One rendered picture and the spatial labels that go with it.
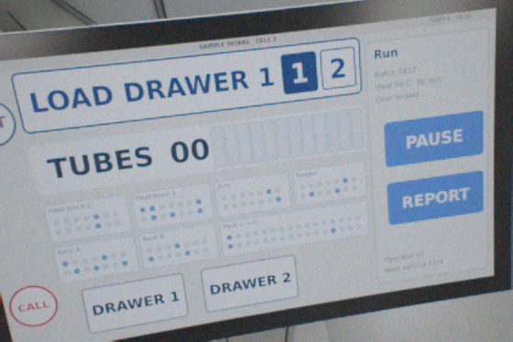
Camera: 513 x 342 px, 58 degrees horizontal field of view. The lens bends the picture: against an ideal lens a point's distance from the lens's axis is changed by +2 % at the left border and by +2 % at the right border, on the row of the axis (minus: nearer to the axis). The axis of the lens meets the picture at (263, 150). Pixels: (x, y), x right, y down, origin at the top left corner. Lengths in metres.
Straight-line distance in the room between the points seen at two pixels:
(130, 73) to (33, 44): 0.08
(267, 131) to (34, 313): 0.27
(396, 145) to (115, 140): 0.26
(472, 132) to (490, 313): 1.22
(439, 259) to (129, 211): 0.31
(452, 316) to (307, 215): 1.21
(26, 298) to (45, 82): 0.20
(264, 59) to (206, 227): 0.17
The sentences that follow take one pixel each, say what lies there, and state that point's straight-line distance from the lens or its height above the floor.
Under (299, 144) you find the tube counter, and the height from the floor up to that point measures 1.11.
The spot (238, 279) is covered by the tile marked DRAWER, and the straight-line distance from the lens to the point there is 0.46.
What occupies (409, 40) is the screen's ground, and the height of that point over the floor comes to 1.17.
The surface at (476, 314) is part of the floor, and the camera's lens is 1.65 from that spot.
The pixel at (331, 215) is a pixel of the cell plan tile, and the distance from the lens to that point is 0.45.
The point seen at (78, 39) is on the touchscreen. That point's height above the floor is 1.19.
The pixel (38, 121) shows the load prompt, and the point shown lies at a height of 1.14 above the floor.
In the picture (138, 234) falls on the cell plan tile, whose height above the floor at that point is 1.06.
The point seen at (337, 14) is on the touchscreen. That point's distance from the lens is 0.42.
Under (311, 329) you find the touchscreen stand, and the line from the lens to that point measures 1.47.
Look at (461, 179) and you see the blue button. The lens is 0.49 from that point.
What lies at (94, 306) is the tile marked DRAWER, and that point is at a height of 1.01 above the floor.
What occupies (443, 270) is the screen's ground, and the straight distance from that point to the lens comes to 0.52.
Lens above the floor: 1.44
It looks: 53 degrees down
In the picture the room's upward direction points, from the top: straight up
